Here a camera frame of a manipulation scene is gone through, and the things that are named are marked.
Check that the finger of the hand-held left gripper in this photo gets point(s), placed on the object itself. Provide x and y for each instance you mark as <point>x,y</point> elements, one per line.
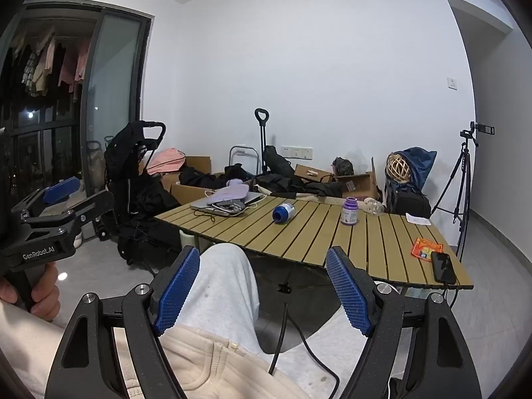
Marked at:
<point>96,207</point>
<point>62,189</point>

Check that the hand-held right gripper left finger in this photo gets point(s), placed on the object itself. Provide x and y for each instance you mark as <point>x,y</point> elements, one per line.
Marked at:
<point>178,295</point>

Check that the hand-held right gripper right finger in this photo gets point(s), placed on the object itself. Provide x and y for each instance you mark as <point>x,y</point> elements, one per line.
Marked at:
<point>348,295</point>

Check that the blue white bottle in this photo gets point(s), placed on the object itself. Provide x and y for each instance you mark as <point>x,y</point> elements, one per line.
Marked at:
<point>284,212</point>

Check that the person's left forearm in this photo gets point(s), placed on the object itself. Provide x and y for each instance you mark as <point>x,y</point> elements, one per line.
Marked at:
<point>25,349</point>

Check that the person's left hand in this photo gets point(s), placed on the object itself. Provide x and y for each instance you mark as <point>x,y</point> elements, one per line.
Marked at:
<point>45,295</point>

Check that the person's left leg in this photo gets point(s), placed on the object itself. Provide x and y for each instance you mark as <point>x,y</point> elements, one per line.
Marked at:
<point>224,286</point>

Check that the person's leg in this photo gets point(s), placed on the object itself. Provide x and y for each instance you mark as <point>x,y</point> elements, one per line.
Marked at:
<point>316,345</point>
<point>224,286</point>

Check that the black stroller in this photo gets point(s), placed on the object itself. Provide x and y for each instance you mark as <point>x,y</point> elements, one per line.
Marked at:
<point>133,166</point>

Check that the person's right leg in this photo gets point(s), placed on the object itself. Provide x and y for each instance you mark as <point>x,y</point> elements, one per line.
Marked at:
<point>316,345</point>

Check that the person's cream jacket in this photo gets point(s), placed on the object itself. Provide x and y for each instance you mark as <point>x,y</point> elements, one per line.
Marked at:
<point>199,365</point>

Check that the purple bottle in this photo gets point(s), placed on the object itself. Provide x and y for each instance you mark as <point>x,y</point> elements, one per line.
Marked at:
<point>349,212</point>

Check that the pink cloth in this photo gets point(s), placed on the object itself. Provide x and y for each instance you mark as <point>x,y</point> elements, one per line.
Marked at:
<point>166,160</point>

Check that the orange packet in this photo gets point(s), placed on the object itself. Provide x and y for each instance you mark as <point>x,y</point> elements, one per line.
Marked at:
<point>424,248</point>

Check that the cardboard box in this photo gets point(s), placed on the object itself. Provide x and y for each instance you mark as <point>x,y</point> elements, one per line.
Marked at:
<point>187,194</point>
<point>361,185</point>
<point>311,172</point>
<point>198,163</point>

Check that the clear plastic bottle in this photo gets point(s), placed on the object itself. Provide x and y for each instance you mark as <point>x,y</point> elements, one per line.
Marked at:
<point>373,207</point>

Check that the black smartphone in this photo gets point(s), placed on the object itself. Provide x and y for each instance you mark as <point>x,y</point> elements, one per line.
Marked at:
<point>442,267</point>

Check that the white paper card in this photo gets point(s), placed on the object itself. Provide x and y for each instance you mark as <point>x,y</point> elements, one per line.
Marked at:
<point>417,219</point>

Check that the black bag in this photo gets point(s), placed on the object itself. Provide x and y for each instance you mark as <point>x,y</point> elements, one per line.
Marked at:
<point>409,204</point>

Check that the purple fabric pouch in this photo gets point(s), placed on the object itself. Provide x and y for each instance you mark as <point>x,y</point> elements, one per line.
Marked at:
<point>230,191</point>

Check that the grey laptop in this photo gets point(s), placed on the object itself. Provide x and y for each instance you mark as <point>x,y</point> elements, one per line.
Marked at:
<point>253,198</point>

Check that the cardboard boxes with clothes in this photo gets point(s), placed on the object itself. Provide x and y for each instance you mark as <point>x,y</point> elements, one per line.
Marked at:
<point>291,185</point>

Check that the glass sliding door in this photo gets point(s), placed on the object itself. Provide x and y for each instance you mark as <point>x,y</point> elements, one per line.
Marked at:
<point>112,75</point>

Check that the row of hanging clothes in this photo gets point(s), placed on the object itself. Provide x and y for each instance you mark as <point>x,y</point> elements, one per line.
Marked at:
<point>45,62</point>

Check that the dark patterned bag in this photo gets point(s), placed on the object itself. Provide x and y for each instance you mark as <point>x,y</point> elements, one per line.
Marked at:
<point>343,166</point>

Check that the woven rattan ball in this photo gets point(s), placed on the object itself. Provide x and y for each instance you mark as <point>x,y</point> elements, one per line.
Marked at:
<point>397,168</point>

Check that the blue backpack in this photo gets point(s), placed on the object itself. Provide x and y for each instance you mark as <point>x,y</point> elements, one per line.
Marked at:
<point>422,166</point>

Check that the black tripod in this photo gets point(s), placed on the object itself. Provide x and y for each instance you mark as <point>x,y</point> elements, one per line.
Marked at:
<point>462,174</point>

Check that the white wall socket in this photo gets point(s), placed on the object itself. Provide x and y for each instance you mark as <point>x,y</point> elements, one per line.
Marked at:
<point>297,152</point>

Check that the grey folding frame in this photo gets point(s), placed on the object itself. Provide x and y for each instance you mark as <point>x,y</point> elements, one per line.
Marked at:
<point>243,149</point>

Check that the black camera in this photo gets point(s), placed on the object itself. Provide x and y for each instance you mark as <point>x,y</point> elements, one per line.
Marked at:
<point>482,129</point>

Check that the white light switch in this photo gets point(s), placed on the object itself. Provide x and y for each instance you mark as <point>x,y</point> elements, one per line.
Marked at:
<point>452,83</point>

